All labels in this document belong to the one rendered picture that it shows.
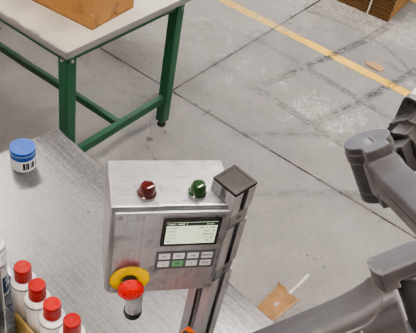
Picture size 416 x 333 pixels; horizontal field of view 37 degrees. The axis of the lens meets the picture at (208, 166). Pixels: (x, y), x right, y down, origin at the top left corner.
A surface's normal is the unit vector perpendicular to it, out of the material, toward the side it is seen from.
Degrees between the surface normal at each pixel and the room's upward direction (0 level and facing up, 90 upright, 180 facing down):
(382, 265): 39
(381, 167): 35
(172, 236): 90
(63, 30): 0
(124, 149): 0
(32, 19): 0
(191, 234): 90
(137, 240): 90
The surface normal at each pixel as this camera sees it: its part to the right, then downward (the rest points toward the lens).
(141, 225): 0.18, 0.69
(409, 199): -0.42, -0.86
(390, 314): 0.11, 0.28
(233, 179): 0.15, -0.73
